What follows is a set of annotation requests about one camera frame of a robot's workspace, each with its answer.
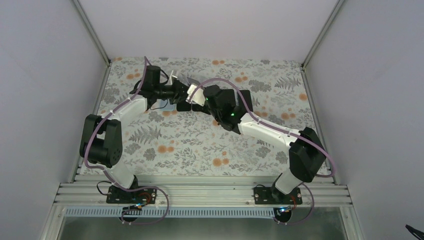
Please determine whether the black phone case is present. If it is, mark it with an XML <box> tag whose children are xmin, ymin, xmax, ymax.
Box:
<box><xmin>176</xmin><ymin>101</ymin><xmax>192</xmax><ymax>112</ymax></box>
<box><xmin>191</xmin><ymin>104</ymin><xmax>209</xmax><ymax>114</ymax></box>

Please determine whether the light-blue phone case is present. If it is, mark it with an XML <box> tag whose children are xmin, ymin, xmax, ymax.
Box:
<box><xmin>159</xmin><ymin>100</ymin><xmax>175</xmax><ymax>112</ymax></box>

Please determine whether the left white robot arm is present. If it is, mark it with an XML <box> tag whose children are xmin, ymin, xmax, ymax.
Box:
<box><xmin>79</xmin><ymin>65</ymin><xmax>189</xmax><ymax>203</ymax></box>

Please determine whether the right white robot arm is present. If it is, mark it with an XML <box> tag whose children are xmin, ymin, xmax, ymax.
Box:
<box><xmin>192</xmin><ymin>85</ymin><xmax>329</xmax><ymax>204</ymax></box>

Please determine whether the floral patterned table mat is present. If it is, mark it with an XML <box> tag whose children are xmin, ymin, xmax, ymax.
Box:
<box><xmin>86</xmin><ymin>56</ymin><xmax>329</xmax><ymax>178</ymax></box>

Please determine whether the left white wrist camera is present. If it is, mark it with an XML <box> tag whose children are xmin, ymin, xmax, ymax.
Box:
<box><xmin>167</xmin><ymin>70</ymin><xmax>179</xmax><ymax>86</ymax></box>

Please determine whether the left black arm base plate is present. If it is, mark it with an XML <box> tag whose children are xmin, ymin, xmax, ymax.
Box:
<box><xmin>106</xmin><ymin>186</ymin><xmax>157</xmax><ymax>205</ymax></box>

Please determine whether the left aluminium frame post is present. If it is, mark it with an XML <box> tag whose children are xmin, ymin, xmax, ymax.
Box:
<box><xmin>71</xmin><ymin>0</ymin><xmax>111</xmax><ymax>66</ymax></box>

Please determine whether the aluminium frame post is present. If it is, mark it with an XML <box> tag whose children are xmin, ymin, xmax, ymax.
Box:
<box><xmin>302</xmin><ymin>0</ymin><xmax>346</xmax><ymax>68</ymax></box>
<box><xmin>71</xmin><ymin>0</ymin><xmax>111</xmax><ymax>66</ymax></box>

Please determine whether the right aluminium frame post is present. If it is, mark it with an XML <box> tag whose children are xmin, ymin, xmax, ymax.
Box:
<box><xmin>302</xmin><ymin>0</ymin><xmax>346</xmax><ymax>68</ymax></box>

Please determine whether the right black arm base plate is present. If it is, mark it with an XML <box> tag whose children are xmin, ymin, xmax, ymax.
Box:
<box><xmin>253</xmin><ymin>184</ymin><xmax>303</xmax><ymax>205</ymax></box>

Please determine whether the aluminium mounting rail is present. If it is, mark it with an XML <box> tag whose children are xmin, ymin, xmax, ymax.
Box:
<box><xmin>54</xmin><ymin>175</ymin><xmax>353</xmax><ymax>208</ymax></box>

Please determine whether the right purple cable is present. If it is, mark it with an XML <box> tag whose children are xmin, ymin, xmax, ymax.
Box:
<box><xmin>187</xmin><ymin>78</ymin><xmax>337</xmax><ymax>226</ymax></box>

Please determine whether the slotted grey cable duct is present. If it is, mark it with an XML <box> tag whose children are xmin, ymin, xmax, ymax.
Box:
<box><xmin>63</xmin><ymin>206</ymin><xmax>279</xmax><ymax>219</ymax></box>

